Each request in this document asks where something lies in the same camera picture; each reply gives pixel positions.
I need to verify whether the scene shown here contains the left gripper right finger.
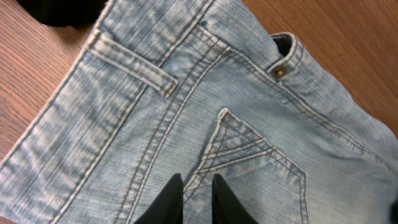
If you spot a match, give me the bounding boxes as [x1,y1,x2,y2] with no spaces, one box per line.
[211,174,258,224]

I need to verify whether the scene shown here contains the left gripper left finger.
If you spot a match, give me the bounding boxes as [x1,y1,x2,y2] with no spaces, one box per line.
[134,174,183,224]

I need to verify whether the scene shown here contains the light blue denim shorts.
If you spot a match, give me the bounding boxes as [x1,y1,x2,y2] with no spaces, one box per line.
[1,1,397,223]

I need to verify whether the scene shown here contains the folded black shorts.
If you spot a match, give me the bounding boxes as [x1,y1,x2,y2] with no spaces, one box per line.
[17,0,107,27]

